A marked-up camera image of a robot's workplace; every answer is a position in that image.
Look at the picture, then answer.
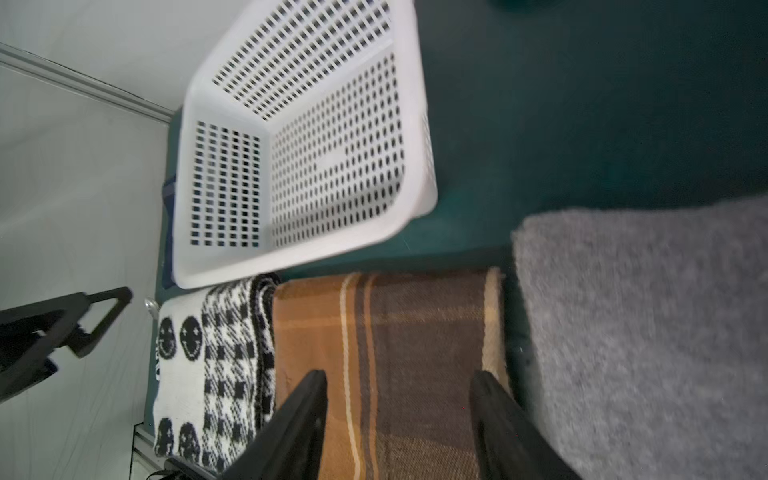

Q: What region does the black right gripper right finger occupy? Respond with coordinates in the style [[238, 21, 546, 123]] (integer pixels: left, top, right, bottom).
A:
[[469, 371, 580, 479]]

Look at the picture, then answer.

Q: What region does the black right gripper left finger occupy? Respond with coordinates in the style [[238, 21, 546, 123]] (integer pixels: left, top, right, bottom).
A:
[[221, 370, 328, 479]]

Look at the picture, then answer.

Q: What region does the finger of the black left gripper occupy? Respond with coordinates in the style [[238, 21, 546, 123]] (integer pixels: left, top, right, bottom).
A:
[[1, 286, 133, 402]]

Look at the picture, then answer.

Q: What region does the black white smiley scarf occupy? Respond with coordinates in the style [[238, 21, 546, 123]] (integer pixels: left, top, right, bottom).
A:
[[153, 273, 280, 474]]

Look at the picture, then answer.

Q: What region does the brown plaid scarf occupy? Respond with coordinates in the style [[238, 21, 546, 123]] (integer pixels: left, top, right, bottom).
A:
[[273, 267, 508, 479]]

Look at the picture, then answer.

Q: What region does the grey fuzzy scarf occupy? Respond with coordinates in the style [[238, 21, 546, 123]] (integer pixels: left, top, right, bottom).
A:
[[513, 196, 767, 479]]

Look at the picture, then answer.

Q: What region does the white plastic perforated basket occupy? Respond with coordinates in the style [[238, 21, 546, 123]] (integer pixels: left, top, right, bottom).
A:
[[172, 0, 438, 289]]

